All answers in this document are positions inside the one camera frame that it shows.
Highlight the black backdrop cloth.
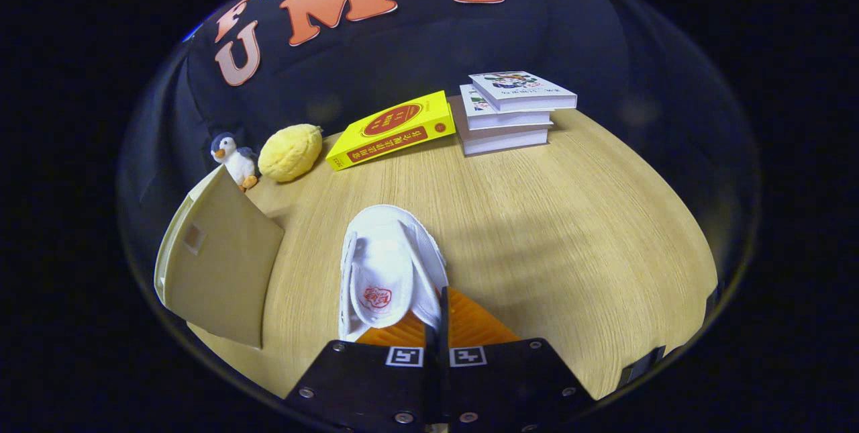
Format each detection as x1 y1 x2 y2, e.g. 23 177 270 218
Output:
117 0 762 299

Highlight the yellow round plush toy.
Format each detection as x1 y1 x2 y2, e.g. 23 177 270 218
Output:
258 124 324 183

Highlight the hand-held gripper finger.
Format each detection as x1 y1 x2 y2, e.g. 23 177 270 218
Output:
438 285 597 433
285 316 438 433

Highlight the white striped canvas shoe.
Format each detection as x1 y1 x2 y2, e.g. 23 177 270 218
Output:
338 204 449 343

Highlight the yellow book with red circle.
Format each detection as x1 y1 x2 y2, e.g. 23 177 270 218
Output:
325 90 457 172

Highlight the beige fabric storage box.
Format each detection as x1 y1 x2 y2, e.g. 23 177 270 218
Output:
153 164 285 350

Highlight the penguin plush toy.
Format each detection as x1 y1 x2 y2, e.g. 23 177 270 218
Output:
210 132 259 192

